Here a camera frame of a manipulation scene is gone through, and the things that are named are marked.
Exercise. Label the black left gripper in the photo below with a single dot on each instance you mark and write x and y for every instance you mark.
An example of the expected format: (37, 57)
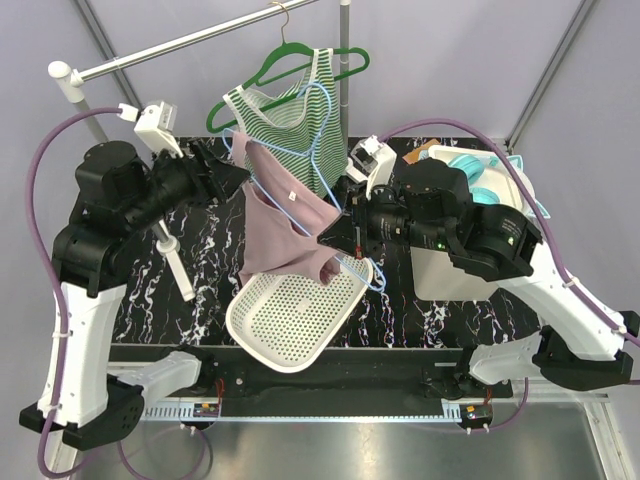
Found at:
(211, 177)

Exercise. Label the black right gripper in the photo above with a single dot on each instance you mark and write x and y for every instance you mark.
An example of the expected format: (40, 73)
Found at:
(351, 232)

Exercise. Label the white perforated plastic basket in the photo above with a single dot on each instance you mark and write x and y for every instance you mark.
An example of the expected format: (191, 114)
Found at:
(286, 321)

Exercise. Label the pink tank top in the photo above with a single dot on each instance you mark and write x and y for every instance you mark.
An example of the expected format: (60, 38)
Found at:
(282, 219)

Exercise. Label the white metal clothes rack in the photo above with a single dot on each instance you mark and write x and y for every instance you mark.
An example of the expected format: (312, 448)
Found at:
(70, 80)

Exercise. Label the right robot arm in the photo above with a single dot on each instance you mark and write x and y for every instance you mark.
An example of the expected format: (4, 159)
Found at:
(580, 345)

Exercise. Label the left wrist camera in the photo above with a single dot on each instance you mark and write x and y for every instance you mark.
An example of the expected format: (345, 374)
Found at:
(154, 128)

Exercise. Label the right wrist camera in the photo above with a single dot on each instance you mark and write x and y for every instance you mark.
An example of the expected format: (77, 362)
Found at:
(371, 162)

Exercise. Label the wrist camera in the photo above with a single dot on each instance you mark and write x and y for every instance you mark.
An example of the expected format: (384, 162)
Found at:
(371, 162)
(154, 128)

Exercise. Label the teal cat ear headphones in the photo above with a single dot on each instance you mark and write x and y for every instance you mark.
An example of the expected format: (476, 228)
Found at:
(489, 181)

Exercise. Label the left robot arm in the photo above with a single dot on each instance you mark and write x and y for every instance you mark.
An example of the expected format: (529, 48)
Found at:
(120, 198)

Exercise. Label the green striped tank top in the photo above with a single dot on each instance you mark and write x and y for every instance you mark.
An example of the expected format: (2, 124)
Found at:
(303, 123)

